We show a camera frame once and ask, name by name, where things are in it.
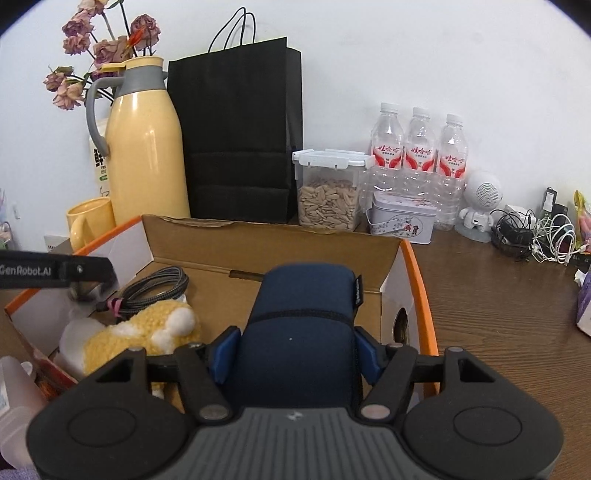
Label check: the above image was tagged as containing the grey braided cable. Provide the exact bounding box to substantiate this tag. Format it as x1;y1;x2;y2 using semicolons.
95;266;189;319

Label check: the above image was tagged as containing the metal shelf rack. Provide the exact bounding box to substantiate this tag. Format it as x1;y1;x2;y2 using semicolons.
0;187;12;245

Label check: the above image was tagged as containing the black charger cable bundle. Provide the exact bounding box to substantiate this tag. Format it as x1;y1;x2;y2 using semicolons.
489;209;539;261

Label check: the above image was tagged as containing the colourful snack packet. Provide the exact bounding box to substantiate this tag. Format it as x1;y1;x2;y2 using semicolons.
573;190;591;245

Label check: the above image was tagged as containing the black paper bag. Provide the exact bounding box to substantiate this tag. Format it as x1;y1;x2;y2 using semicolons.
167;7;303;223

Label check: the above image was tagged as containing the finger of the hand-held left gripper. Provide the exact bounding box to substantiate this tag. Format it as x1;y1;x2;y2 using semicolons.
62;256;117;286

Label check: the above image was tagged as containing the yellow white plush hamster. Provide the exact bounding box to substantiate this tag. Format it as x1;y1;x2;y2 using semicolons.
58;300;204;400

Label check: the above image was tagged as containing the yellow thermos jug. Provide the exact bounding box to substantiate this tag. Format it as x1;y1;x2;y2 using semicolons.
86;56;191;227

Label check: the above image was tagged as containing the white milk carton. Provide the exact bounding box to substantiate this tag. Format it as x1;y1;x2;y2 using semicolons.
89;117;112;197

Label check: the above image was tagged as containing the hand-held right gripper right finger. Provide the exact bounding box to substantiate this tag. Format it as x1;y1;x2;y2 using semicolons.
353;326;497;423

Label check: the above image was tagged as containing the white cable bundle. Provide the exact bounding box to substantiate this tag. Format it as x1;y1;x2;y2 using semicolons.
531;212;583;266

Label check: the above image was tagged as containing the yellow mug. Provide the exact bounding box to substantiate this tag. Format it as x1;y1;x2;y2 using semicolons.
66;198;116;252

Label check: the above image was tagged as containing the white robot speaker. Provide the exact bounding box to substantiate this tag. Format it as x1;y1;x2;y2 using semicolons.
455;170;503;243

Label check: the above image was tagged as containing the white printed tin box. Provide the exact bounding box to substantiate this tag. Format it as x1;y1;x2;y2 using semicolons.
367;191;438;244

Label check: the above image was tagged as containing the dark blue pouch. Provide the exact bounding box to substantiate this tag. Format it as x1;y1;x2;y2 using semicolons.
224;264;365;411

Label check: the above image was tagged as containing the dried pink rose bouquet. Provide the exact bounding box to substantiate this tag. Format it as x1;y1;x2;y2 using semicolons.
44;0;161;110

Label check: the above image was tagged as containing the white plastic bottle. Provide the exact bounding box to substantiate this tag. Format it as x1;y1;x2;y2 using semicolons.
0;355;49;467

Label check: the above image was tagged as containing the clear seed container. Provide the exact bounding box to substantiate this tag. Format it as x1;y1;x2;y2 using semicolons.
292;148;376;232

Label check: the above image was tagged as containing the purple tissue pack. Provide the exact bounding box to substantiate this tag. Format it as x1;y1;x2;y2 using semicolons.
575;270;591;335

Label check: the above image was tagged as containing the clear water bottle red label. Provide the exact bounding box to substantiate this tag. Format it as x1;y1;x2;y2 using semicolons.
434;114;468;230
369;102;404;197
404;107;438;208

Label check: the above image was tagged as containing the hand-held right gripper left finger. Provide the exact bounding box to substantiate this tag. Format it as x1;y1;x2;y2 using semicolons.
92;326;243;423

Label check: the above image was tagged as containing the orange cardboard box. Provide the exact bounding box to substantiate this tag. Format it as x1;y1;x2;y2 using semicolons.
4;215;439;416

